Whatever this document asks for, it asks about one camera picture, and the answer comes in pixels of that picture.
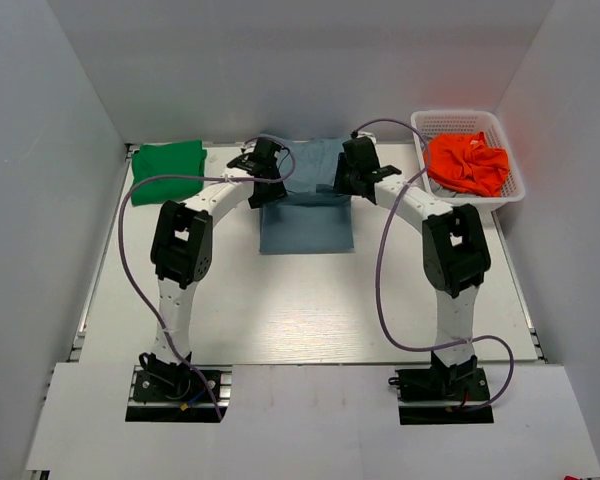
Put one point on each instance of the white plastic basket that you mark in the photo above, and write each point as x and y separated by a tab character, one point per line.
431	123

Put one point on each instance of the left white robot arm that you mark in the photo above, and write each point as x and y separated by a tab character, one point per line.
182	253

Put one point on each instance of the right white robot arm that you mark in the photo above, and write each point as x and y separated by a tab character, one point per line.
454	250

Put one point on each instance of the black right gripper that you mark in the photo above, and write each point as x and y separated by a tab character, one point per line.
341	184

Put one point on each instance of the crumpled orange t-shirt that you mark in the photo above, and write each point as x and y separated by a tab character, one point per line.
466	164

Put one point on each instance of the grey cloth in basket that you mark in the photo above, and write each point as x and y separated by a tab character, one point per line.
443	192

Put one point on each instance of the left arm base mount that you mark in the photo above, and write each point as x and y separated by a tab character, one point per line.
151	400

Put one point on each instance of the blue-grey t-shirt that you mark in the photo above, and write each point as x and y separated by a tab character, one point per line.
312	218

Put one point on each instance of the folded green t-shirt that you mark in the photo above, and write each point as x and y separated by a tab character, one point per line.
181	158

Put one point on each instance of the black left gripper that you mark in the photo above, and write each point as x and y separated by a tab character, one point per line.
277	191

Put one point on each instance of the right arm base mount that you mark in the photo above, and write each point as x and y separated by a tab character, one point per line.
424	401

